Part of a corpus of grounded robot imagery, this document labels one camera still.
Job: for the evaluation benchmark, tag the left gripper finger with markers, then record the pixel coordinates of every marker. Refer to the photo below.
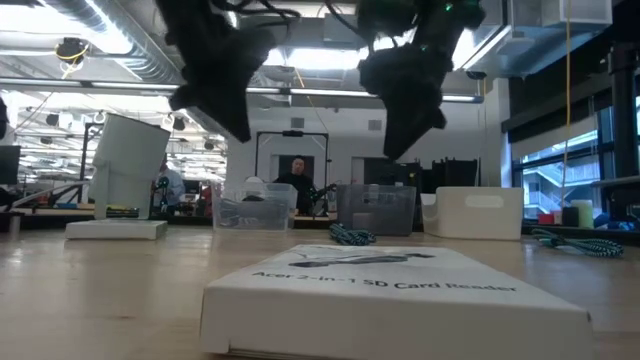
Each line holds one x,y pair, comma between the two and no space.
222,115
241,110

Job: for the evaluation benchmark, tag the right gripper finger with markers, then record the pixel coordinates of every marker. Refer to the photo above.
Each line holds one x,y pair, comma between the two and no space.
393,132
414,127

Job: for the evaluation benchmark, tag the white card reader box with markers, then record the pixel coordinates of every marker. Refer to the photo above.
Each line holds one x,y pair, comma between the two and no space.
390,310

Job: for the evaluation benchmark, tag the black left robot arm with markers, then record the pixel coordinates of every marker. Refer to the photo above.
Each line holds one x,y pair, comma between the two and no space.
190,12

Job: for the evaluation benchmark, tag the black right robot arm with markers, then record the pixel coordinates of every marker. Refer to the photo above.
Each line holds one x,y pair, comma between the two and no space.
450,20

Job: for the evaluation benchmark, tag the grey translucent plastic bin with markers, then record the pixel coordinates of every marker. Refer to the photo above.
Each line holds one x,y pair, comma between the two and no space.
395,210

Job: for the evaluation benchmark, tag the clear plastic bin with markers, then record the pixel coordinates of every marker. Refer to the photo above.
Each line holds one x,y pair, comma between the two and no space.
280,210

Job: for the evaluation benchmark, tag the white plastic bin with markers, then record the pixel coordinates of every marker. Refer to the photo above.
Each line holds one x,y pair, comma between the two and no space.
475,220

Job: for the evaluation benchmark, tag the person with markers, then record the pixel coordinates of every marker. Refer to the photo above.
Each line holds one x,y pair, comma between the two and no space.
172,187
300,185

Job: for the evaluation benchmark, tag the white lamp with flat base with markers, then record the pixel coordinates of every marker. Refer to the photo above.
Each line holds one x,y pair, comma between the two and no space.
127,165

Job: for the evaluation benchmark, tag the red container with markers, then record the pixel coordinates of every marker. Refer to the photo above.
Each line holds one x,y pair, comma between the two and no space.
546,218

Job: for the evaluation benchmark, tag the black container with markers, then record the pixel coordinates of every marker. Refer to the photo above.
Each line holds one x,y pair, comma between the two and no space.
570,216

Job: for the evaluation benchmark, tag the pale green cup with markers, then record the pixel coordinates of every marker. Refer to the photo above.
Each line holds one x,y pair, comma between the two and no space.
583,214

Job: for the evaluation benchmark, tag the black monitor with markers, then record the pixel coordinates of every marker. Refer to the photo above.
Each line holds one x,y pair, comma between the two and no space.
9,165

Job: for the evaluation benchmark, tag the black gantry frame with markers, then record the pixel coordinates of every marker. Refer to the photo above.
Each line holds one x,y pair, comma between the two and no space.
257,160

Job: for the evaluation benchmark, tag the silver ventilation duct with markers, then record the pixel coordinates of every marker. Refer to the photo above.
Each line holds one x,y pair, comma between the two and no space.
125,45

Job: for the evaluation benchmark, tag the black aluminium table frame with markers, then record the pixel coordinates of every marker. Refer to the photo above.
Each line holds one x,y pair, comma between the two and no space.
190,221

